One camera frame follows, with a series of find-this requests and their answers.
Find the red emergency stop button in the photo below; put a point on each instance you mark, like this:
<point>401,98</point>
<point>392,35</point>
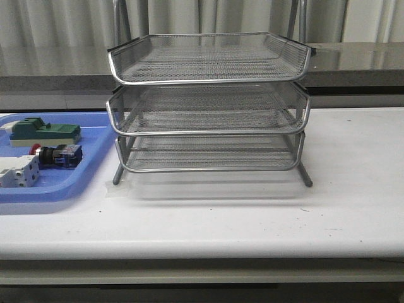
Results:
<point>65,156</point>

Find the clear tape patch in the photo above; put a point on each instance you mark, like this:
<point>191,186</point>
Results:
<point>120,190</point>

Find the blue plastic tray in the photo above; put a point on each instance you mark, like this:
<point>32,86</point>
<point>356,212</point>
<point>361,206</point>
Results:
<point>54,184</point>

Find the grey stone counter ledge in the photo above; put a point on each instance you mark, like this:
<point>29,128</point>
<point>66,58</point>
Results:
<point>335,65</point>

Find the green and beige switch block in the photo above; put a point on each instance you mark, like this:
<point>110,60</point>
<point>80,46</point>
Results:
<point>33,130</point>

